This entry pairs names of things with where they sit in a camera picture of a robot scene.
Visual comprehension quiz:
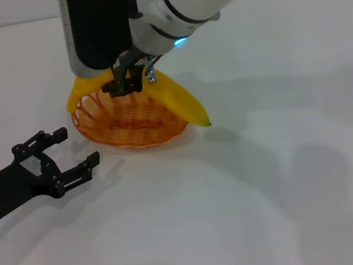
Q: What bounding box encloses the orange woven plastic basket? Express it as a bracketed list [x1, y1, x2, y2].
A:
[67, 76, 192, 159]

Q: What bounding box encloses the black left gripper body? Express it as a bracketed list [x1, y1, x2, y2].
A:
[0, 146, 70, 222]

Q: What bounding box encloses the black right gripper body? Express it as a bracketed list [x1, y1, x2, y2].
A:
[58, 0, 139, 82]

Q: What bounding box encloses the silver cable connector plug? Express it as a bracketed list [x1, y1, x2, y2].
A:
[141, 53, 168, 85]

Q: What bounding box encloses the yellow banana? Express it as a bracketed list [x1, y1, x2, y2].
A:
[61, 57, 212, 149]

